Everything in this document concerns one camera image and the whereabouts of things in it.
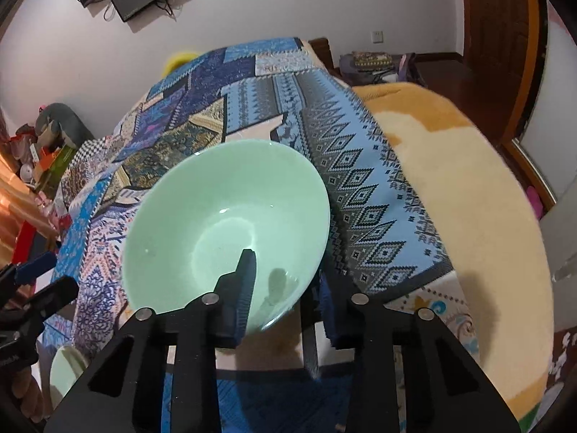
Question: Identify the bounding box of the dark wooden nightstand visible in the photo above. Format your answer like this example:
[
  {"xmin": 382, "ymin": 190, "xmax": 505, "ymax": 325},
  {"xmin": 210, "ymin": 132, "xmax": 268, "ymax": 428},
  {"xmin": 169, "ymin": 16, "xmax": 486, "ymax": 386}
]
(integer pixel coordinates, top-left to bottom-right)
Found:
[{"xmin": 415, "ymin": 52, "xmax": 465, "ymax": 95}]

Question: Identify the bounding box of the wooden headboard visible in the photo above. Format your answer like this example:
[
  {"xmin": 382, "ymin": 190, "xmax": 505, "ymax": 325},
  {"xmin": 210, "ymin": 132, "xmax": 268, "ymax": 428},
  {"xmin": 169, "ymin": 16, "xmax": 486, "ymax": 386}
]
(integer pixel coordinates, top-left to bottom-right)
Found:
[{"xmin": 309, "ymin": 37, "xmax": 341, "ymax": 75}]

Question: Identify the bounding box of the patchwork printed blanket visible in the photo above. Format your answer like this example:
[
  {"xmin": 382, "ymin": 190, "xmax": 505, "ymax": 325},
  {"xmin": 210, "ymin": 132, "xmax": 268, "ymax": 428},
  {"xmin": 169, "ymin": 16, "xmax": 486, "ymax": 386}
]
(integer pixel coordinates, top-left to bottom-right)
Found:
[{"xmin": 43, "ymin": 37, "xmax": 479, "ymax": 433}]

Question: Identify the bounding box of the orange curtain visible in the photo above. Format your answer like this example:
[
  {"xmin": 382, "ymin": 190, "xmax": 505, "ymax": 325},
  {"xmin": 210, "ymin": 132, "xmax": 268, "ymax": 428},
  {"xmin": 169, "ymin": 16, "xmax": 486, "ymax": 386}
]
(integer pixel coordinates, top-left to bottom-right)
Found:
[{"xmin": 0, "ymin": 153, "xmax": 55, "ymax": 253}]

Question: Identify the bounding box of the green bowl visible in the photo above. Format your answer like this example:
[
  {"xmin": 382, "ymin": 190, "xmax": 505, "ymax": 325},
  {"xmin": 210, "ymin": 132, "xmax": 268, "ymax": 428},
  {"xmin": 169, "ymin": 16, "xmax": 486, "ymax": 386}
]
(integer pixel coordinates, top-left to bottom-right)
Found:
[{"xmin": 122, "ymin": 140, "xmax": 332, "ymax": 332}]

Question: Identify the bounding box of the patterned bag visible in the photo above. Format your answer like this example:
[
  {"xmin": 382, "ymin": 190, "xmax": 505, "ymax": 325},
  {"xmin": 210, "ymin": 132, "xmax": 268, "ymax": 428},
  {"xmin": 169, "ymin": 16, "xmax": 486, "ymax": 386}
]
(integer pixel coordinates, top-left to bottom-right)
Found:
[{"xmin": 339, "ymin": 51, "xmax": 418, "ymax": 84}]

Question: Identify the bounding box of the red box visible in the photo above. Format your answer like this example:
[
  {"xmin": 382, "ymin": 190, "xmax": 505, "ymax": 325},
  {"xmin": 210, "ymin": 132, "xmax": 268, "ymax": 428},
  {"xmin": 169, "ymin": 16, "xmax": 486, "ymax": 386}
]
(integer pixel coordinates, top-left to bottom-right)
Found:
[{"xmin": 13, "ymin": 223, "xmax": 51, "ymax": 263}]

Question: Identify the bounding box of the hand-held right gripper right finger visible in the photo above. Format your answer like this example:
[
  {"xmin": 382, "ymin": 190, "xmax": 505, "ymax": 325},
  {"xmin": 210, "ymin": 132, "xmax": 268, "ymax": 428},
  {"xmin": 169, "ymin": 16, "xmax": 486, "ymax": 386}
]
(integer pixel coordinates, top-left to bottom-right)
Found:
[{"xmin": 319, "ymin": 271, "xmax": 521, "ymax": 433}]

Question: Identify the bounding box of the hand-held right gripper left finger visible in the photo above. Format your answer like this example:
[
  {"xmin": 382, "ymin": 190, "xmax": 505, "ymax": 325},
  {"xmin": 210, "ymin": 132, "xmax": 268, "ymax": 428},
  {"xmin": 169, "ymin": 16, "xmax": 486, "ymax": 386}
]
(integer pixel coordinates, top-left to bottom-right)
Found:
[{"xmin": 43, "ymin": 249, "xmax": 257, "ymax": 433}]

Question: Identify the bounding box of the person's left hand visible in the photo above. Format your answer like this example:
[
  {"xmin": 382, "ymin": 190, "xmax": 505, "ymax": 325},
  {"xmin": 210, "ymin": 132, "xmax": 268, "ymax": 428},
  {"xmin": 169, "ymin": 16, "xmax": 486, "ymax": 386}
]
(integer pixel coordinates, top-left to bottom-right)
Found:
[{"xmin": 11, "ymin": 363, "xmax": 46, "ymax": 420}]

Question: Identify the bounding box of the yellow fluffy blanket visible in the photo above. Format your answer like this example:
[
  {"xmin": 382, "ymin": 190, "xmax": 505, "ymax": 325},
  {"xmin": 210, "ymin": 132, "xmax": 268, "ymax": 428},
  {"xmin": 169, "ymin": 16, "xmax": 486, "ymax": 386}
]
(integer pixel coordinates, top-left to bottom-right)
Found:
[{"xmin": 352, "ymin": 82, "xmax": 555, "ymax": 420}]

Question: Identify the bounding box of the brown wooden wardrobe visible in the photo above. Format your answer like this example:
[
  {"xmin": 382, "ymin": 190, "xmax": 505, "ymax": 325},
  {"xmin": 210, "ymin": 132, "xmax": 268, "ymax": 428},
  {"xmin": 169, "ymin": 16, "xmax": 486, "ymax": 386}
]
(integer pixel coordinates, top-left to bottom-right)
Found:
[{"xmin": 460, "ymin": 0, "xmax": 548, "ymax": 145}]

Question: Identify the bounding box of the grey plush toy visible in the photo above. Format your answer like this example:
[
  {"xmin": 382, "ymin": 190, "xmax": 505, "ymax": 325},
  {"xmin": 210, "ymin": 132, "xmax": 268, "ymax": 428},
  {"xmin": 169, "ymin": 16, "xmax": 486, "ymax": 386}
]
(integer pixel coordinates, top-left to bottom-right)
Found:
[{"xmin": 35, "ymin": 103, "xmax": 93, "ymax": 149}]

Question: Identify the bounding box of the green plate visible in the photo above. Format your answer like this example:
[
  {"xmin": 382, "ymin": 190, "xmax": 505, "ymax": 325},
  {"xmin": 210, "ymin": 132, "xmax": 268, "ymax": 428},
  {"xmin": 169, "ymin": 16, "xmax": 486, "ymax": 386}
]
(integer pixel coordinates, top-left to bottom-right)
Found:
[{"xmin": 49, "ymin": 345, "xmax": 91, "ymax": 411}]

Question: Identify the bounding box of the yellow round object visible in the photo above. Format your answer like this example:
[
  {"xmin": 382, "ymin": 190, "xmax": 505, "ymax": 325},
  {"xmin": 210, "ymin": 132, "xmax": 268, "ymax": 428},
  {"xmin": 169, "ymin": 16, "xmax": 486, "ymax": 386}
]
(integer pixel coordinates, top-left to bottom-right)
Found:
[{"xmin": 163, "ymin": 52, "xmax": 199, "ymax": 75}]

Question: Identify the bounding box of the green box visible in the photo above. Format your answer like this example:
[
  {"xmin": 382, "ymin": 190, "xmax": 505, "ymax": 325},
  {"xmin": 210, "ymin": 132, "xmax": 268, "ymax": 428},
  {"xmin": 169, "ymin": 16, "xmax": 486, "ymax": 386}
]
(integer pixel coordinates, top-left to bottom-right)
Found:
[{"xmin": 34, "ymin": 146, "xmax": 77, "ymax": 190}]

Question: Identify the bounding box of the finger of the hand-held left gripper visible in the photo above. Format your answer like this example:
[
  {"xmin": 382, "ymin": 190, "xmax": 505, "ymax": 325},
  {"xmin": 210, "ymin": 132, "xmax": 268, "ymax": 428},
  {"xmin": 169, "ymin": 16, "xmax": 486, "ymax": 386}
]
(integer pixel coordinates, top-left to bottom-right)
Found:
[
  {"xmin": 0, "ymin": 276, "xmax": 79, "ymax": 325},
  {"xmin": 0, "ymin": 250, "xmax": 57, "ymax": 286}
]

